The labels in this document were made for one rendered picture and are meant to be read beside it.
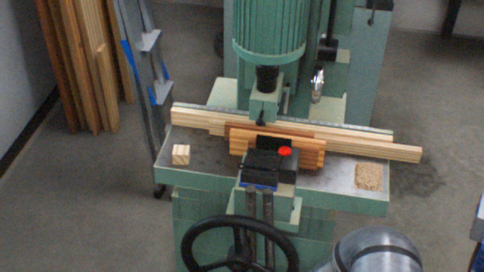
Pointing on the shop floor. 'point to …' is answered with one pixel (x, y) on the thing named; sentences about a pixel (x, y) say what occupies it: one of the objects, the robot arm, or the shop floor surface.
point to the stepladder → (146, 75)
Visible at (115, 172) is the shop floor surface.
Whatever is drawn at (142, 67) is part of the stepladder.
